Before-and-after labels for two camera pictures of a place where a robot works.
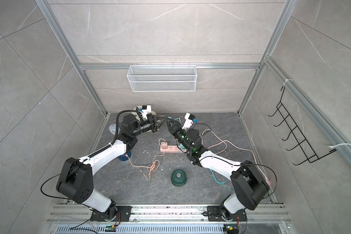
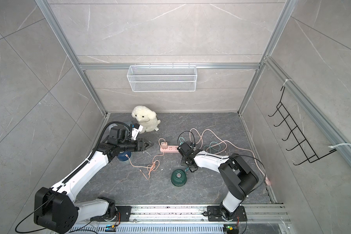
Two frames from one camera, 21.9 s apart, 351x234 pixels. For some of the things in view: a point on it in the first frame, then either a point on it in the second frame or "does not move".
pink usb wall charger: (164, 145) does not move
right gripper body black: (180, 127) → (184, 162)
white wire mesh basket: (163, 78) does not move
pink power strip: (170, 148) does not move
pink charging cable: (153, 160) does not move
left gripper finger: (159, 119) → (148, 144)
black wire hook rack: (307, 150) does not move
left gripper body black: (153, 127) → (137, 141)
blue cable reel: (123, 158) does not move
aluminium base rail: (259, 219) does not move
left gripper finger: (159, 125) → (147, 146)
